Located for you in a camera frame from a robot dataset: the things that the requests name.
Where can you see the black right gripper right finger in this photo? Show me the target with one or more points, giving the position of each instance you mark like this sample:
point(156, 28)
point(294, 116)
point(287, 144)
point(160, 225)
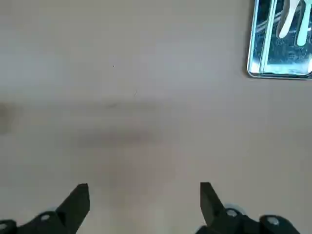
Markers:
point(219, 219)

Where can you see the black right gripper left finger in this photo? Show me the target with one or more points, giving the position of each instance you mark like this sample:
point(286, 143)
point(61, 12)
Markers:
point(61, 219)

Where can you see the shiny metal tray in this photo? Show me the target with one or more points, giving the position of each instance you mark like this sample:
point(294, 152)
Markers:
point(280, 61)

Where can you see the pale green spatula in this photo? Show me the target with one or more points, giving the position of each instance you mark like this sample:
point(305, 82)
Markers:
point(302, 36)

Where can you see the beige spatula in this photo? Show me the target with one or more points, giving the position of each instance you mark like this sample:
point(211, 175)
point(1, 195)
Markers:
point(287, 22)

